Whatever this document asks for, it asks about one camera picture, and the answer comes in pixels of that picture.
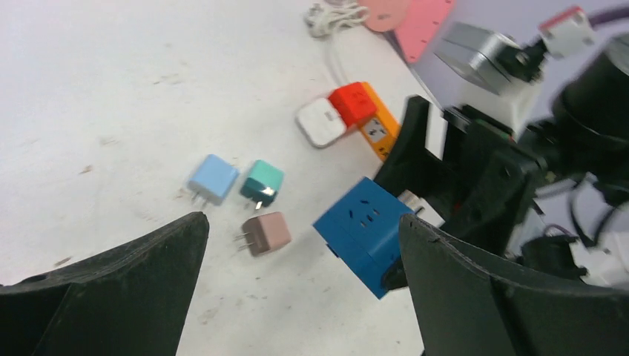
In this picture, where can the pink triangular power strip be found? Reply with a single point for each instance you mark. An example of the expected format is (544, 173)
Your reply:
(421, 23)

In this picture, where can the teal plug charger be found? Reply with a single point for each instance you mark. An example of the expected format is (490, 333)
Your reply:
(262, 184)

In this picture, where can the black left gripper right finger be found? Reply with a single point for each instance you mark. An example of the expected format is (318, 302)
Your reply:
(471, 302)

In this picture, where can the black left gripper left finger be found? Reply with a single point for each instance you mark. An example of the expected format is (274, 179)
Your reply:
(129, 300)

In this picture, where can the blue cube socket adapter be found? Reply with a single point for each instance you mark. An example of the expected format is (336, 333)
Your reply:
(361, 228)

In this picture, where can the pink round socket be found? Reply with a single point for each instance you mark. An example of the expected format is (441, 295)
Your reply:
(384, 15)

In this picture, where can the pink brown plug charger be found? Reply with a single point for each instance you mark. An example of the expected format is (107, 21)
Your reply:
(264, 234)

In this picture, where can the orange power strip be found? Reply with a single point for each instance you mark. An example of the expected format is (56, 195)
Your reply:
(382, 129)

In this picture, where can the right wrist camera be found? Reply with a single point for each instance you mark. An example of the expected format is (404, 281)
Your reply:
(472, 53)

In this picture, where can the white plug charger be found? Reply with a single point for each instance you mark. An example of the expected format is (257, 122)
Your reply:
(423, 210)

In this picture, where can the red cube socket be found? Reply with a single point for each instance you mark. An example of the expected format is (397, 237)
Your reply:
(353, 103)

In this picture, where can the white flat adapter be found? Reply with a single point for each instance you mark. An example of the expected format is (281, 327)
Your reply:
(320, 123)

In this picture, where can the light blue plug charger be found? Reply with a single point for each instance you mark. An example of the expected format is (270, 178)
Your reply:
(212, 180)

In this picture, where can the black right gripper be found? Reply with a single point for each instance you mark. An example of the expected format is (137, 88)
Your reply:
(485, 170)

